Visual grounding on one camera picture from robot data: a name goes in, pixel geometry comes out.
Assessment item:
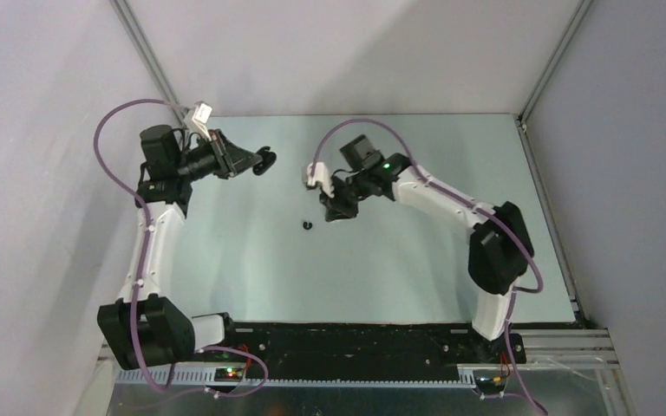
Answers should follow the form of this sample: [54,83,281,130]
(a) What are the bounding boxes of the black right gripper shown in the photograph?
[320,171,372,222]

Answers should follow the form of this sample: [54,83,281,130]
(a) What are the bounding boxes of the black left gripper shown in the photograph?
[174,129,261,182]

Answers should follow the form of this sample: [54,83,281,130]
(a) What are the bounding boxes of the black cylindrical cap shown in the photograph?
[252,146,278,176]

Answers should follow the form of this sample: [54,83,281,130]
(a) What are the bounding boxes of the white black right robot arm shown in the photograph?
[303,135,534,362]

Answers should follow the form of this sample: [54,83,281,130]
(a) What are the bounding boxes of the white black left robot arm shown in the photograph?
[97,125,277,370]

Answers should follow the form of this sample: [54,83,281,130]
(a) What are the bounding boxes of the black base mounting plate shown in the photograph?
[221,322,526,382]

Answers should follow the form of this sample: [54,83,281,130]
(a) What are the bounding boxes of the left controller board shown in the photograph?
[214,367,245,382]

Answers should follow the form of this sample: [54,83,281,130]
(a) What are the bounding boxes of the controller board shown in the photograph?
[475,376,509,389]
[214,367,245,382]

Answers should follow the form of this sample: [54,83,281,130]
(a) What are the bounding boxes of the right controller board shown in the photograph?
[475,376,509,389]

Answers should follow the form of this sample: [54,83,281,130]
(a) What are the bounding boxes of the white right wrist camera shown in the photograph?
[303,162,335,198]

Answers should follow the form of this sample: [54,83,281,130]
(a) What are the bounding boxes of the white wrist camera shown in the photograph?
[184,101,212,140]
[303,162,335,198]

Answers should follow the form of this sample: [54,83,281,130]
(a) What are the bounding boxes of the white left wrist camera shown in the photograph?
[184,101,212,140]

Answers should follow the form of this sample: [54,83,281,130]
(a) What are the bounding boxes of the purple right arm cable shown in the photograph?
[312,119,548,414]

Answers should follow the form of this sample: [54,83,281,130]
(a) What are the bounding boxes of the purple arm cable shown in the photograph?
[312,119,548,414]
[92,98,270,399]

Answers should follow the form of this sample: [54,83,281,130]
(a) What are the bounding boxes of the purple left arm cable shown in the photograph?
[92,98,270,399]

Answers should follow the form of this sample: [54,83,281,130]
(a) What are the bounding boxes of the aluminium frame post left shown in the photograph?
[108,0,180,104]

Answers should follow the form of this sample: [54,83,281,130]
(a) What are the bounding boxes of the aluminium frame post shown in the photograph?
[108,0,180,104]
[516,0,595,133]

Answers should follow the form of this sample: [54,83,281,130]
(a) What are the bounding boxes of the aluminium front rail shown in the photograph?
[97,327,622,392]

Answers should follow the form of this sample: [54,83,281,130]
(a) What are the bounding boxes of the aluminium frame post right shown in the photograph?
[516,0,595,133]

